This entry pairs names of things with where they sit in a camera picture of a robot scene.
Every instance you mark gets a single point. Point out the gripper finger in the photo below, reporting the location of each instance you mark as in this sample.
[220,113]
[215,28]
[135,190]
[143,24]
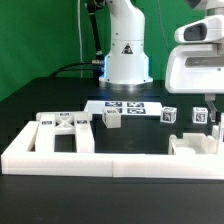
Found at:
[209,99]

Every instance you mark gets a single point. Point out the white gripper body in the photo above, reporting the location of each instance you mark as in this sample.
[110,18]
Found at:
[196,65]

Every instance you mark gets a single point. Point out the white U-shaped fence frame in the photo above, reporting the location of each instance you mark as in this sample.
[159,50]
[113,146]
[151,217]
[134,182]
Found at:
[20,159]

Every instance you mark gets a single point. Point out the white chair seat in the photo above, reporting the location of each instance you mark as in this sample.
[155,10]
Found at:
[192,143]

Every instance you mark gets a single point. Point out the white chair back frame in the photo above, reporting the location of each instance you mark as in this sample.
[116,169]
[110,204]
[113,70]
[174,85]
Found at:
[76,124]

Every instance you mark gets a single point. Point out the white sheet with markers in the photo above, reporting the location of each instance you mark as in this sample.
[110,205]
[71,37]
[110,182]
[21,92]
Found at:
[125,107]

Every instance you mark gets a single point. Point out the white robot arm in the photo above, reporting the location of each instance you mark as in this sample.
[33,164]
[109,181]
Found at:
[126,64]

